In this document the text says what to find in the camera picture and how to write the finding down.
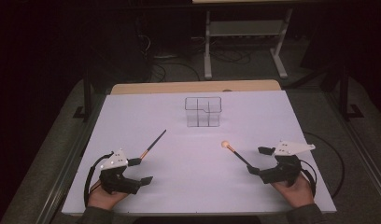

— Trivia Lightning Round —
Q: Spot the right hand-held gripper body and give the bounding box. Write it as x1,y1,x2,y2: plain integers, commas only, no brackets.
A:
258,140,317,188

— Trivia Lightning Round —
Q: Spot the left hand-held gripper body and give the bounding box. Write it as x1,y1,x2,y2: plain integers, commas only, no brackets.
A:
99,148,143,196

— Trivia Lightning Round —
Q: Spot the thin black makeup brush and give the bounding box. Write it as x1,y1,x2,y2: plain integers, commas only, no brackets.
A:
138,129,168,161

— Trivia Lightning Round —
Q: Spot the clear plastic divided organizer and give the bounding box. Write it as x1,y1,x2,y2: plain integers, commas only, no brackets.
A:
184,96,223,129

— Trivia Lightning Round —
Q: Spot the person's left hand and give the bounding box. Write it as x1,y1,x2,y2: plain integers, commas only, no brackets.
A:
87,181,131,211

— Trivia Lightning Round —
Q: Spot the person's right hand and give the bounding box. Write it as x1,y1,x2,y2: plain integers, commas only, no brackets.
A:
270,172,316,209

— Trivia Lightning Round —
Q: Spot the black metal stand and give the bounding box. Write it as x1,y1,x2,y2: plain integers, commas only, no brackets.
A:
72,69,93,123
337,60,366,123

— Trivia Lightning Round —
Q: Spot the left hand-held gripper cable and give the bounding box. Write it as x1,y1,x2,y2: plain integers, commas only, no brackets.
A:
83,150,115,208

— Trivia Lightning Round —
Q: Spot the hand-held gripper cable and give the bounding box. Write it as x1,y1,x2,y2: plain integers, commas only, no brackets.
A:
83,150,115,208
299,131,346,201

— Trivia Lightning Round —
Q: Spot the right hand-held gripper cable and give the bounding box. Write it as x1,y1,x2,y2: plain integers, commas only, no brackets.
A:
299,131,346,201

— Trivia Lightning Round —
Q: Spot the tangle of floor cables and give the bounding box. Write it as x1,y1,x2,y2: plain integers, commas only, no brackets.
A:
191,36,274,67

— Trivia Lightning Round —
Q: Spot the black floor cable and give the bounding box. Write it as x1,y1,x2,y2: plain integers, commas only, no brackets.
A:
149,61,202,84

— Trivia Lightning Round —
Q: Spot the white metal desk frame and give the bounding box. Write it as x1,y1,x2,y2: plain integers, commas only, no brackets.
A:
203,7,294,80

